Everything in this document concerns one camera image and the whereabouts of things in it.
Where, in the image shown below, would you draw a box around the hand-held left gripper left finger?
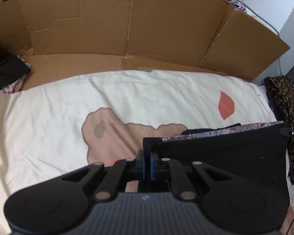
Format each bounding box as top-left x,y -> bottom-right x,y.
61,149 -> 145,201

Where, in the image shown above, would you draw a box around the flattened cardboard sheet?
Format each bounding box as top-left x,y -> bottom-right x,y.
0,0 -> 291,91

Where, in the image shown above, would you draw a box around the leopard print cloth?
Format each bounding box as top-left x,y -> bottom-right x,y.
264,75 -> 294,184

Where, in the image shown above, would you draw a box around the black garment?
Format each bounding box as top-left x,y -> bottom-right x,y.
0,44 -> 31,90

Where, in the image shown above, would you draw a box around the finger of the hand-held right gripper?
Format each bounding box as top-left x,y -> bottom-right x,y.
280,127 -> 294,138

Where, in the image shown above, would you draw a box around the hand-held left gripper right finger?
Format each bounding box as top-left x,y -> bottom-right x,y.
149,150 -> 233,201

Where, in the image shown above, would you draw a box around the floral cloth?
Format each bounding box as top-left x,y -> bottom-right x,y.
4,61 -> 31,95

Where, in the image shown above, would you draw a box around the white printed blanket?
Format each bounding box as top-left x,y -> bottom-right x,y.
0,70 -> 294,235

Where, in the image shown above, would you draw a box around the black shorts with patterned stripes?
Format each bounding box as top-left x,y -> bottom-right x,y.
142,121 -> 291,202

